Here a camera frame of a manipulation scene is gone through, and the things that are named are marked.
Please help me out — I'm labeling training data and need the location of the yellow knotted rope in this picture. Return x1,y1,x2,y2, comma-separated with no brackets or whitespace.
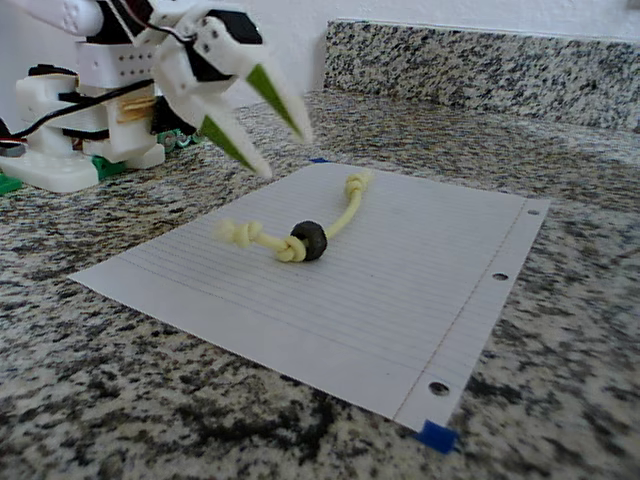
213,169,376,265

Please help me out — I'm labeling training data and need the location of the black ring bead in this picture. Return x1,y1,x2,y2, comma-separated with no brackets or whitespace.
289,219,330,263

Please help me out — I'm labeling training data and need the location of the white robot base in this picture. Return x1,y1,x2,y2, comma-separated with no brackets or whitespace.
0,64,166,194

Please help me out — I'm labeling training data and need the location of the wooden sticks bundle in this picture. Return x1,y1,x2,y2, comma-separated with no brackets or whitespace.
118,97,156,124

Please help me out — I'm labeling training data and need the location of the granite backsplash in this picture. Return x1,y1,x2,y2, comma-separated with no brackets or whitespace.
323,18,640,134

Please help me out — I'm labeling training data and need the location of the lined paper sheet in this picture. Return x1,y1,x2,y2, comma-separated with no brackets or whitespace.
68,162,552,432

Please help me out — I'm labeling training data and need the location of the black camera circuit board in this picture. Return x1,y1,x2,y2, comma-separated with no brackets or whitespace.
149,92,176,136

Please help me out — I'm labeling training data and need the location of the black base cable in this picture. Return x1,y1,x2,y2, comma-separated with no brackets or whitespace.
8,77,154,140

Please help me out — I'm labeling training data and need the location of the green base plate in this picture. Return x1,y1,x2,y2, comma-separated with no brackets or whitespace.
0,155,126,197

